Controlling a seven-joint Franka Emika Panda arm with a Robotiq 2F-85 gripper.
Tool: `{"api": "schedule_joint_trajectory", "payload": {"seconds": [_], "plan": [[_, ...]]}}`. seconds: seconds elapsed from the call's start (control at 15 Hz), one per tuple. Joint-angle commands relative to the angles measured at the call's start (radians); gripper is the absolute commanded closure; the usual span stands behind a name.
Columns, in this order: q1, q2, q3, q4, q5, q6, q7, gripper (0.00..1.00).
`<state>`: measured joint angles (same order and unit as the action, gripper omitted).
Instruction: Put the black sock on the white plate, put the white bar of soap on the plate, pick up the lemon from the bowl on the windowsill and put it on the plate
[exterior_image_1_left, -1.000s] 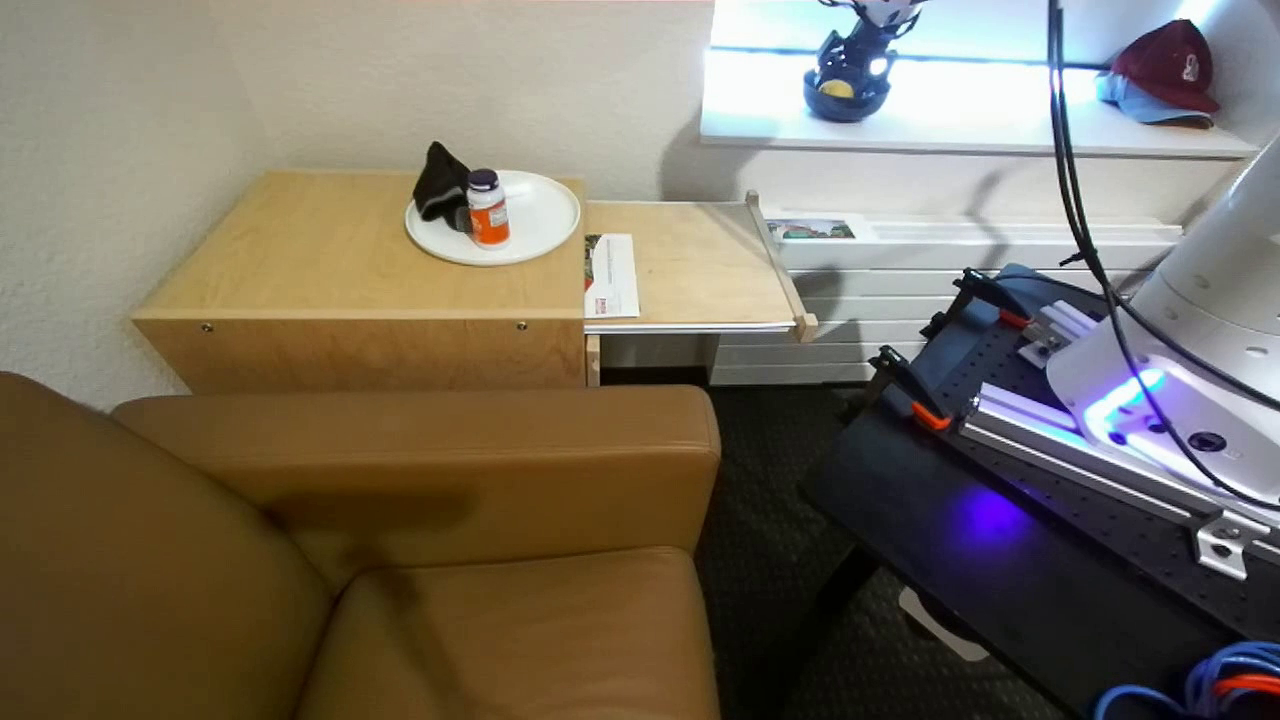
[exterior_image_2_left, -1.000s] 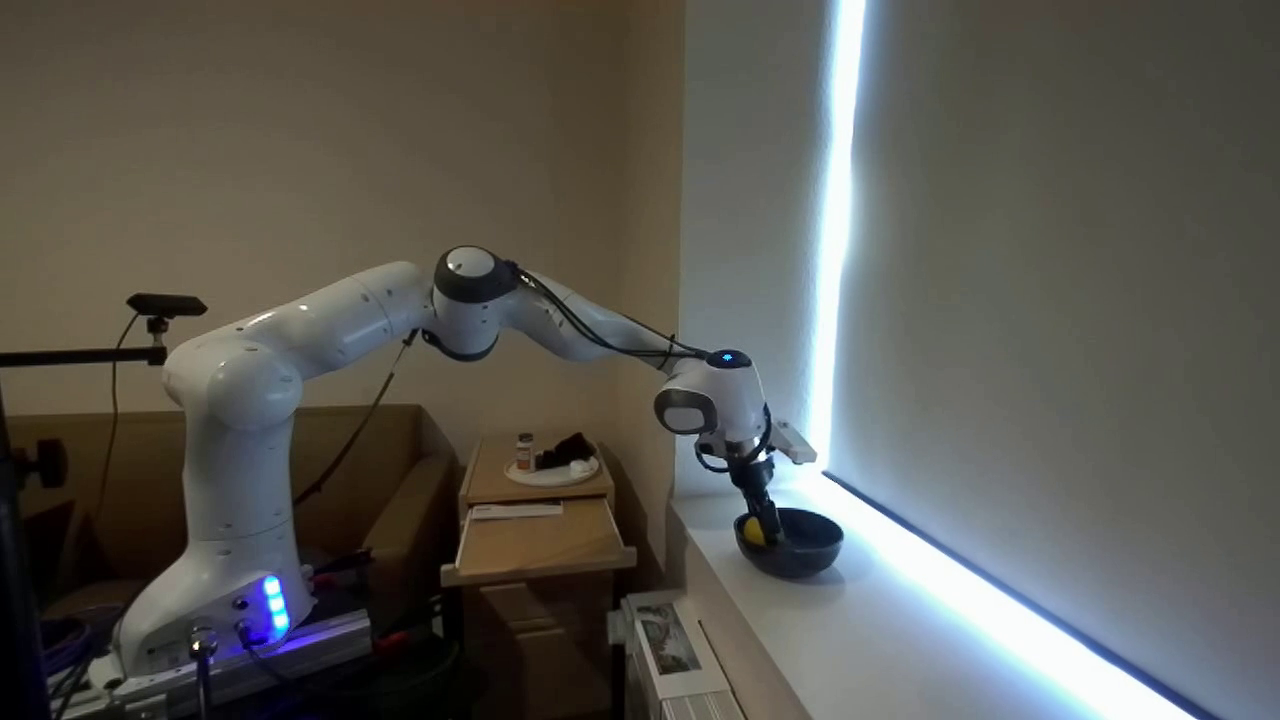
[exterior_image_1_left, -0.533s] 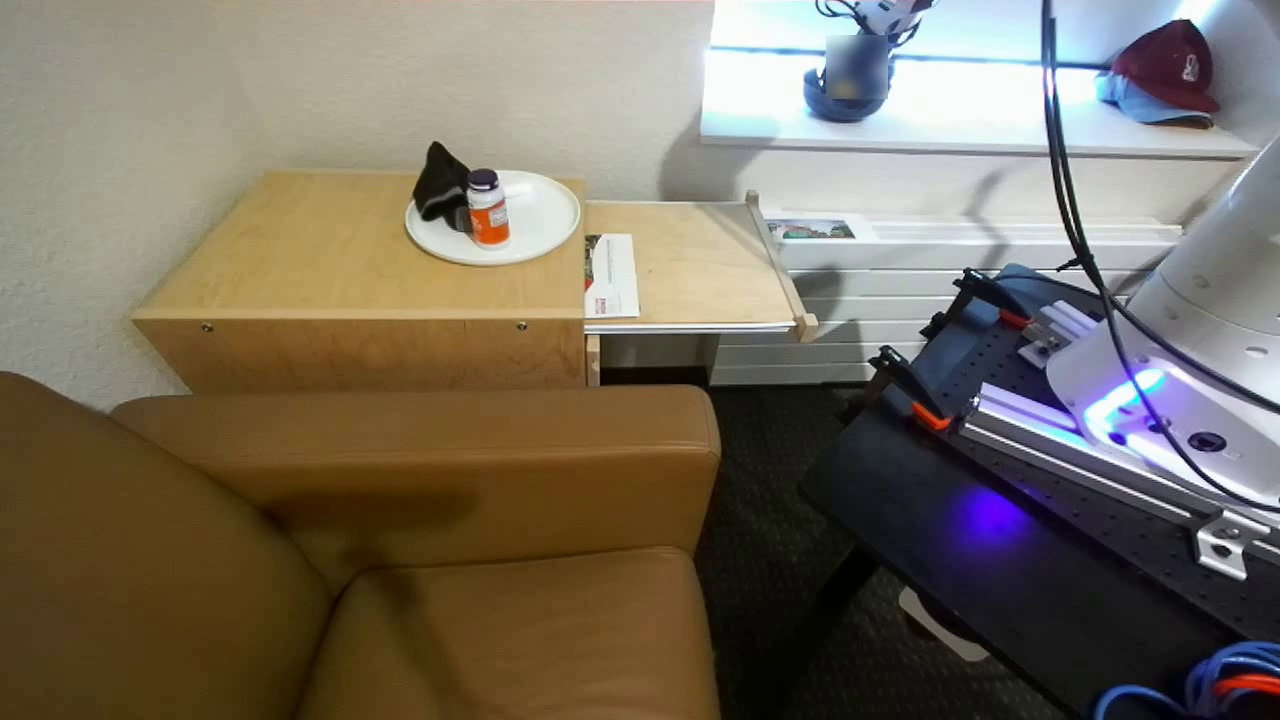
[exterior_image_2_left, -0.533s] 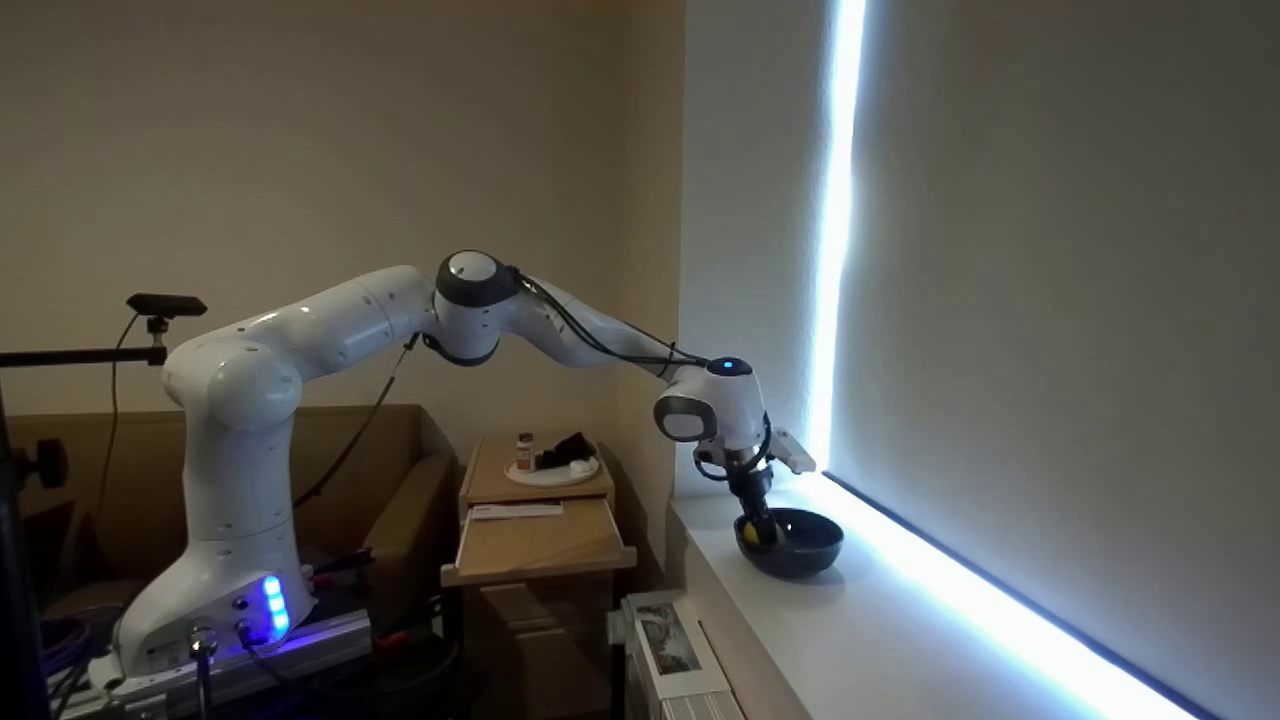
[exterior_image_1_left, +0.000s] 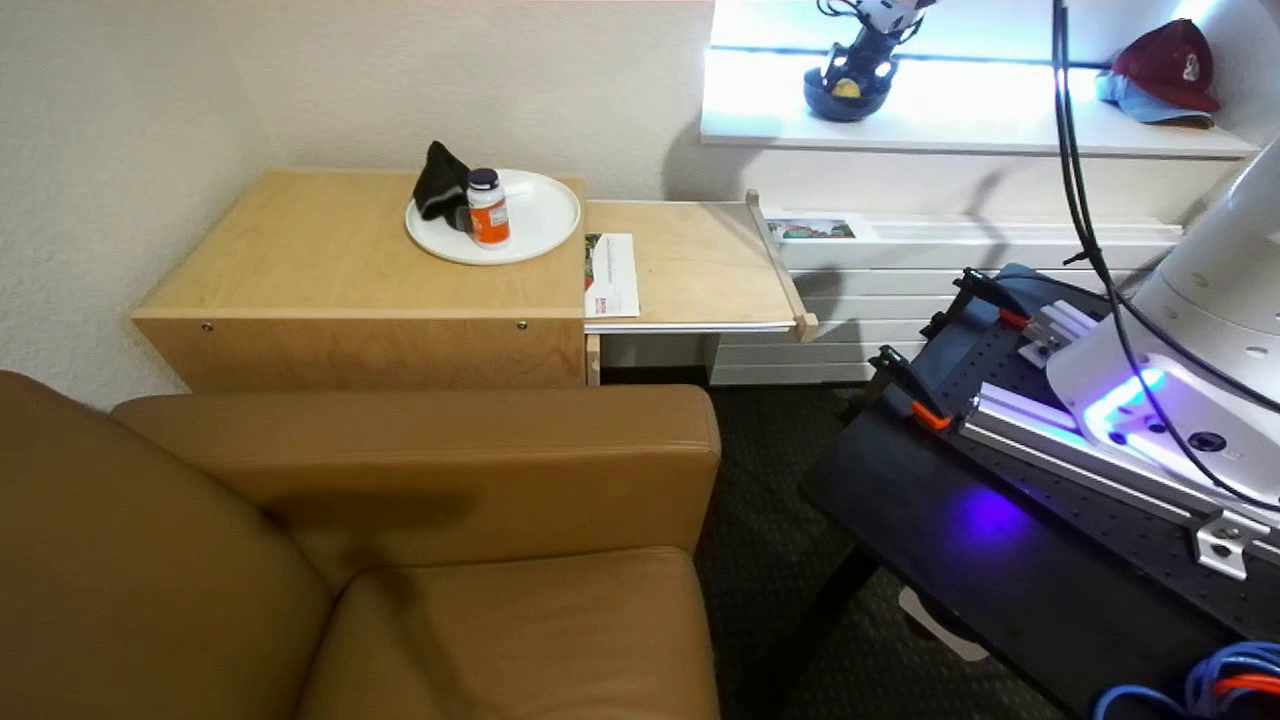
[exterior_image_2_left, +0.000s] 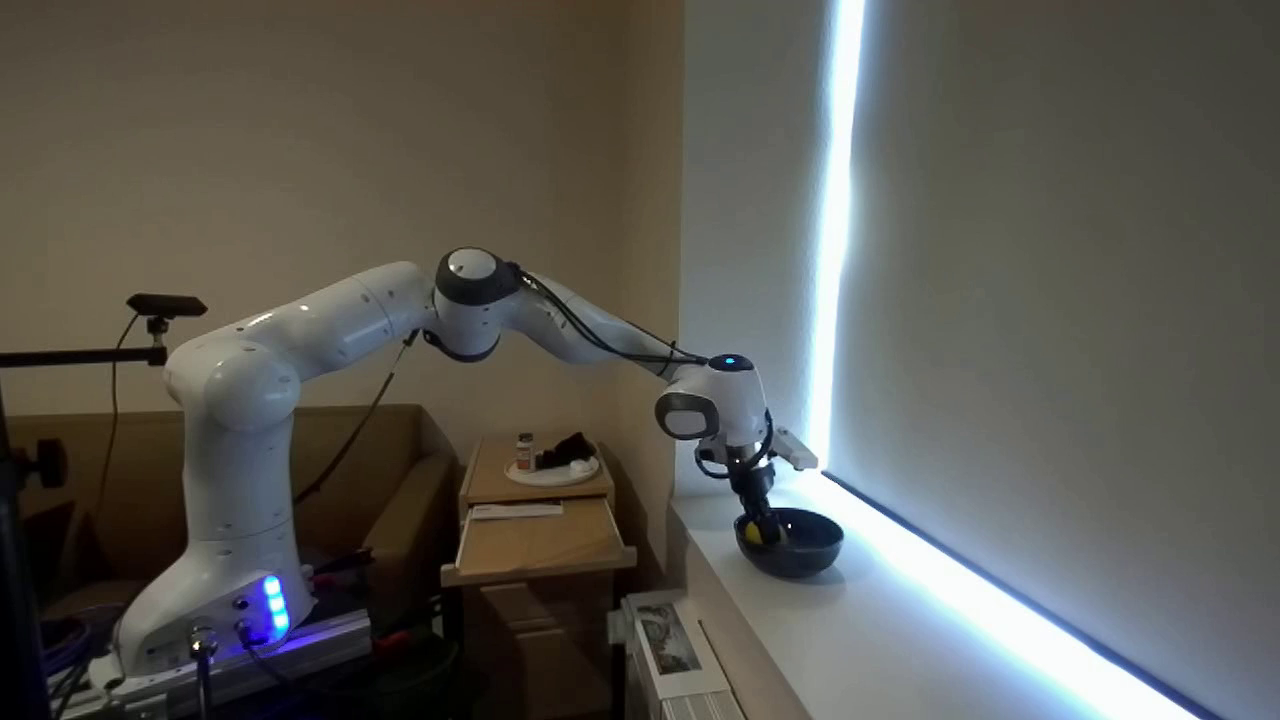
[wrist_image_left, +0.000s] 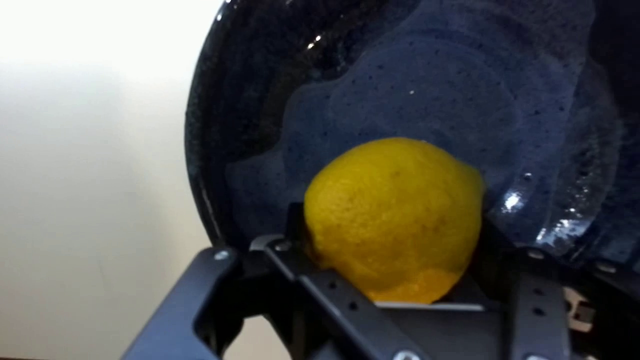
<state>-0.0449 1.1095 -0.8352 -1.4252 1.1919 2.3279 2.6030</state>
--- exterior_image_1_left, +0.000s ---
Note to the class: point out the white paper pamphlet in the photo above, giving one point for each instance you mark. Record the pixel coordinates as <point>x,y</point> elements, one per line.
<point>612,273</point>

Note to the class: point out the tan leather armchair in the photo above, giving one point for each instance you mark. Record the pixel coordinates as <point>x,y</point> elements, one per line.
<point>402,560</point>

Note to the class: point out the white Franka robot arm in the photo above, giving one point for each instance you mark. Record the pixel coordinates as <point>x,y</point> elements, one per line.
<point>1200,335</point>

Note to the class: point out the red baseball cap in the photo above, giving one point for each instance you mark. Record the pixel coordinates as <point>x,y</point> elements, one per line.
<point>1167,73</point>

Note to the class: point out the black robot mount table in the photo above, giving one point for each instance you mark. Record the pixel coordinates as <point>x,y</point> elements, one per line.
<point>1040,587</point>

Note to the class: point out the white radiator heater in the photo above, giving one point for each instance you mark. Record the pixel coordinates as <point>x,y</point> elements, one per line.
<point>934,282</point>

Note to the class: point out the pull-out wooden shelf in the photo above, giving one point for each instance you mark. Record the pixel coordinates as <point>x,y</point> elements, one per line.
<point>695,266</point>

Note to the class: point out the white round plate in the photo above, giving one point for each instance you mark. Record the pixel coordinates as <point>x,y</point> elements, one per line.
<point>541,221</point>

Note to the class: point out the white window sill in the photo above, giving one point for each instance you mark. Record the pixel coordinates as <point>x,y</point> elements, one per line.
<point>984,125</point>

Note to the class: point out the yellow lemon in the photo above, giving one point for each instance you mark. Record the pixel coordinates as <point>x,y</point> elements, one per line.
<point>852,89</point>

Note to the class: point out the orange black clamp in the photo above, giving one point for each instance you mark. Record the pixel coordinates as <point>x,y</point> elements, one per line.
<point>993,306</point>
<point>913,403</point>

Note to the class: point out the aluminium profile rail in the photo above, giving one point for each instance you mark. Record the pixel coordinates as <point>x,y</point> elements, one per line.
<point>1093,460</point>

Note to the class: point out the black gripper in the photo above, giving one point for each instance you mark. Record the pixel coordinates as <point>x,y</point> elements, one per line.
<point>874,40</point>

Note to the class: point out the white scrap on floor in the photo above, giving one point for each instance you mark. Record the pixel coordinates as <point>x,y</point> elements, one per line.
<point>942,625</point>

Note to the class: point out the white profile pieces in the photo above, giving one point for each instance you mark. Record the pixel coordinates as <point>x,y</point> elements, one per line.
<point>1061,335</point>

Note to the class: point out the black sock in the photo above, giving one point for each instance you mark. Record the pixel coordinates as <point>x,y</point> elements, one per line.
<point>441,185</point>

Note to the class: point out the orange pill bottle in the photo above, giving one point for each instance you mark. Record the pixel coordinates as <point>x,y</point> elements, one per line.
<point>491,208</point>

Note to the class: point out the metal corner bracket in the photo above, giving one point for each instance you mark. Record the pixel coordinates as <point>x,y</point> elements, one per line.
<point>1223,547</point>

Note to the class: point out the light wooden side cabinet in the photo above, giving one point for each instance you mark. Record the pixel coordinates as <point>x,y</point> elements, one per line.
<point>306,295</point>

